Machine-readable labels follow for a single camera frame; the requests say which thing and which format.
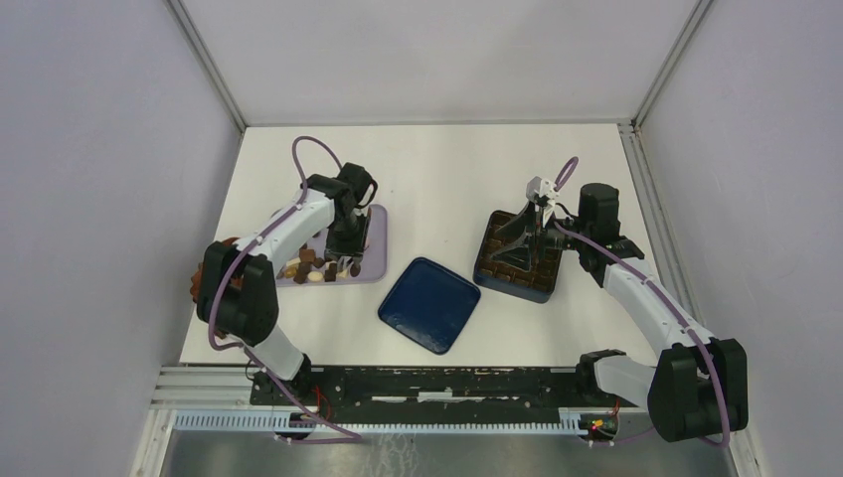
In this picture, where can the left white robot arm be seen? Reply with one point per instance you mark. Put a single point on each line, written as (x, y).
(237, 291)

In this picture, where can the blue tin lid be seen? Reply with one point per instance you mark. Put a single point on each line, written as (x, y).
(429, 304)

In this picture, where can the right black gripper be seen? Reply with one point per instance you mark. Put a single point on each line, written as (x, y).
(534, 225)

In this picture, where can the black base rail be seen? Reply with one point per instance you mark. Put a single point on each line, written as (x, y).
(438, 395)

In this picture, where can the blue tin chocolate box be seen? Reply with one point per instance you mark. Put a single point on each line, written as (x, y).
(536, 285)

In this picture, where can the purple chocolate tray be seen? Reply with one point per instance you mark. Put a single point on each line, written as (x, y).
(373, 266)

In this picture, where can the brown crumpled cloth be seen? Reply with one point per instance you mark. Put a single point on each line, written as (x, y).
(197, 276)

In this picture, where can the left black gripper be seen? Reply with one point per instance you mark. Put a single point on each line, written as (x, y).
(354, 246)

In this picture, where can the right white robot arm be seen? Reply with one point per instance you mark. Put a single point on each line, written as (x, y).
(698, 388)

